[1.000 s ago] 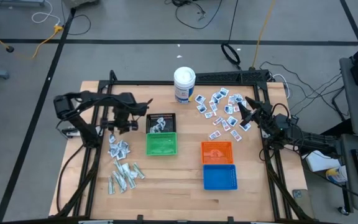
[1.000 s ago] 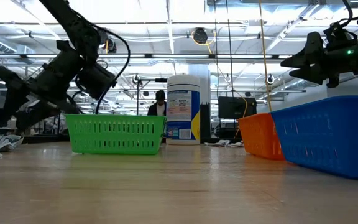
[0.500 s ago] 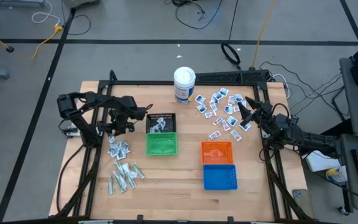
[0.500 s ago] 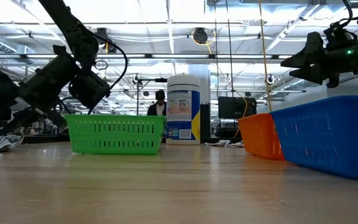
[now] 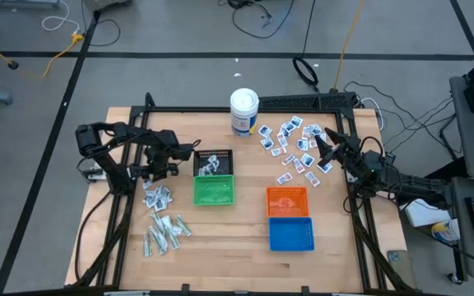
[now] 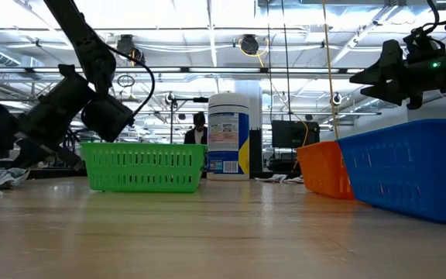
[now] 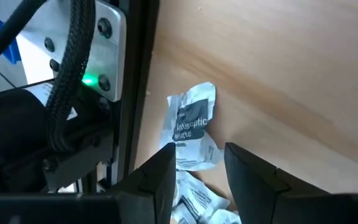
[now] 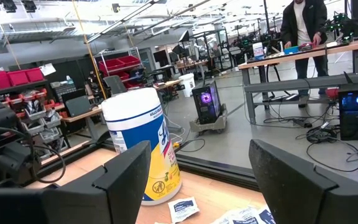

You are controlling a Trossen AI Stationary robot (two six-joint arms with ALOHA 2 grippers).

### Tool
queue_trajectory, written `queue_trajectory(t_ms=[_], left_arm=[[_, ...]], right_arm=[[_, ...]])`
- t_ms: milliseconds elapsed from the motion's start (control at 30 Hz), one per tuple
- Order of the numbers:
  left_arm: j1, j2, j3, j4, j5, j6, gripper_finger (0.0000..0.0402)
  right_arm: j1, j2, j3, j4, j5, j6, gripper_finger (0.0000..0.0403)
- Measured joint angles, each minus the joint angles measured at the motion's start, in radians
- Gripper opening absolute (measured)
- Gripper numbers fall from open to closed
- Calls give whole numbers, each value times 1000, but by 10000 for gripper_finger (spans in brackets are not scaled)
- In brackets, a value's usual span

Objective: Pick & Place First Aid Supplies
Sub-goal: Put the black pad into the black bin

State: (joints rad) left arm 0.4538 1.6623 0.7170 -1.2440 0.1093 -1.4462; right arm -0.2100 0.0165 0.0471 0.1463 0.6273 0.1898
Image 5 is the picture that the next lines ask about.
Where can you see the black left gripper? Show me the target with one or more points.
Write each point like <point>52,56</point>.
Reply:
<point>161,158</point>

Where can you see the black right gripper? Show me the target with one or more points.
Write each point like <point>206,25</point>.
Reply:
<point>350,158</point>

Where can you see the white packet grey print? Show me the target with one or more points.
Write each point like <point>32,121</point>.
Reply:
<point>204,169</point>
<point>213,161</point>
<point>159,192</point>
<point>161,205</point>
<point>167,195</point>
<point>147,185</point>
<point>150,199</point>

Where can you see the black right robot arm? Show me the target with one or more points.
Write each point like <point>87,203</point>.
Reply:
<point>410,185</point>

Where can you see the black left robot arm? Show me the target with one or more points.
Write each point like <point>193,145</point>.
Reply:
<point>138,135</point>

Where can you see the white packet black text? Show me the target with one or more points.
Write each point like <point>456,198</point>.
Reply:
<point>310,130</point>

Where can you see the black plastic basket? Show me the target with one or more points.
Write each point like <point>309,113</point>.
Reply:
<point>198,153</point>

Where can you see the green plastic basket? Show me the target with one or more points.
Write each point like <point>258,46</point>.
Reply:
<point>214,191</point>

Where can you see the orange plastic basket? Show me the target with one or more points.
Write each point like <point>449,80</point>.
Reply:
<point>287,202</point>

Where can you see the blue plastic basket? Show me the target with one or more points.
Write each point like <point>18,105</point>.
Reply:
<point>291,234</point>

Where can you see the Lysol disinfecting wipes canister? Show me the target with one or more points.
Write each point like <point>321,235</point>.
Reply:
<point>244,107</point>

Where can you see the white box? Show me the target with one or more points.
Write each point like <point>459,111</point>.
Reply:
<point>422,214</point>

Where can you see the smartphone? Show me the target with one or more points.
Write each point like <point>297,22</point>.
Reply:
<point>401,269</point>

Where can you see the yellow blue wipes canister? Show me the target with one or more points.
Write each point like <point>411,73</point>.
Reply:
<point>444,231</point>

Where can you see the grey PC dolly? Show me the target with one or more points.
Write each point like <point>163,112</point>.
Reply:
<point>105,3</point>

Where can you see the black round floor weight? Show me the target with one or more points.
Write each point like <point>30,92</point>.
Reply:
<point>13,65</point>

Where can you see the grey furniture base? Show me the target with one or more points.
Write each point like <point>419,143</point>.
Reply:
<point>19,3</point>

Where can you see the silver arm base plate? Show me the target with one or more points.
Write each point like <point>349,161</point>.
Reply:
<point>93,176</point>

